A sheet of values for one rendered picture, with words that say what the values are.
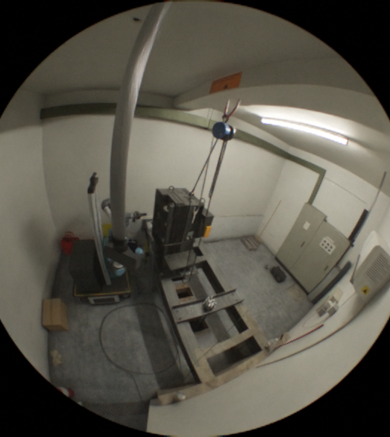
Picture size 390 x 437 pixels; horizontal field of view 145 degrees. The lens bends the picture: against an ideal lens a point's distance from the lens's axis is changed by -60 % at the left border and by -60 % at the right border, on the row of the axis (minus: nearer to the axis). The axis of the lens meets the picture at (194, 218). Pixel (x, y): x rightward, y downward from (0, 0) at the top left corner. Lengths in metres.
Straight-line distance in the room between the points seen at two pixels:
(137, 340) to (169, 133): 3.10
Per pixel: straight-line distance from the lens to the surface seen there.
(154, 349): 2.37
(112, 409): 2.46
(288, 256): 4.14
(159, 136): 2.57
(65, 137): 2.68
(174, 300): 1.91
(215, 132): 1.31
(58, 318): 2.51
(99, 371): 2.44
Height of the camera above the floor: 2.33
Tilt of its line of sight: 30 degrees down
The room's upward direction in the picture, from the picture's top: 15 degrees clockwise
